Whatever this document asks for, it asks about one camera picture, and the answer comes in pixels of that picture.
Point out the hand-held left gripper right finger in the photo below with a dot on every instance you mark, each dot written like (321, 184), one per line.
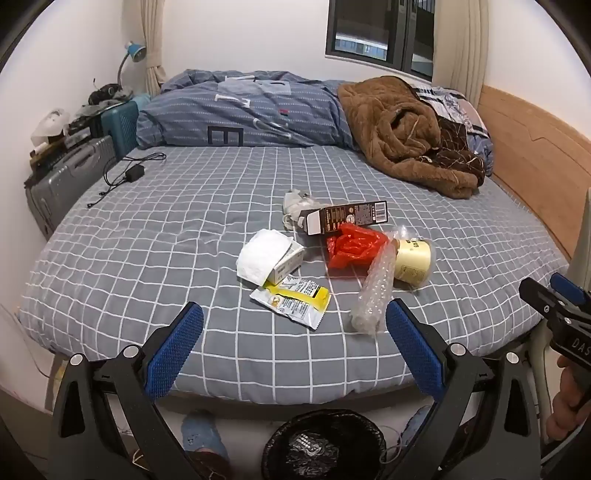
(413, 350)

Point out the blue desk lamp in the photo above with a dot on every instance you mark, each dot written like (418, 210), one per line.
(136, 50)

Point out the dark pile of clothes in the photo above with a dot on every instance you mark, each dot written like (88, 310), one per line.
(108, 92)

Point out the brown fleece blanket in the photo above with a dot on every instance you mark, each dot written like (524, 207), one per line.
(378, 120)

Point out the white cardboard box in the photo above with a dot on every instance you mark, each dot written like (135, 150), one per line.
(288, 265)

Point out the dark framed window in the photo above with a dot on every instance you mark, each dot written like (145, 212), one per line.
(364, 27)

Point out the brown carton box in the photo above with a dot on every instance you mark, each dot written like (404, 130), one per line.
(351, 214)

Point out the bubble wrap roll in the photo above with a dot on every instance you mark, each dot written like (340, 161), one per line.
(374, 295)

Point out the red plastic bag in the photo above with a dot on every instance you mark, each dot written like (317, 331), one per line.
(353, 244)

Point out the patterned pillow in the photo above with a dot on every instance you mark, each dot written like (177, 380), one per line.
(455, 104)

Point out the white rounded object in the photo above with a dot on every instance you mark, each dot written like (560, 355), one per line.
(51, 121)

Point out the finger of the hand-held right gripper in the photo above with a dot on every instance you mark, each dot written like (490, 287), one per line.
(572, 288)
(545, 302)

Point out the grey suitcase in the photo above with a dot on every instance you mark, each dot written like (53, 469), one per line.
(69, 175)

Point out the yellow snack packet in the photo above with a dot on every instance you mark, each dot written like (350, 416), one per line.
(300, 300)

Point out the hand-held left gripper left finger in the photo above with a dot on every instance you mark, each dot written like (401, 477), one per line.
(178, 350)

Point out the cream curtain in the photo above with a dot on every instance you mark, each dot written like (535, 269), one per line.
(461, 46)
(154, 41)

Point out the trash bin with black bag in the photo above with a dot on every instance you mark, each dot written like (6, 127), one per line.
(323, 447)

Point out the pale grey panel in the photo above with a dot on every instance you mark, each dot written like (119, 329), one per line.
(584, 226)

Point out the wooden headboard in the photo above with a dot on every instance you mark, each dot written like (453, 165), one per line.
(545, 152)

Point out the white tissue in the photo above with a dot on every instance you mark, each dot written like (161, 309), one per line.
(261, 254)

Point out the blue striped duvet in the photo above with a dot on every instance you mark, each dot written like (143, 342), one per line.
(194, 115)

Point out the blue slipper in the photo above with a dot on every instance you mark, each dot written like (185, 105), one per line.
(415, 422)
(201, 434)

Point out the person's right hand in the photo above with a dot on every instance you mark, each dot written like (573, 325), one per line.
(572, 408)

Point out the teal suitcase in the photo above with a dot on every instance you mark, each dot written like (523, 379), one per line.
(121, 127)

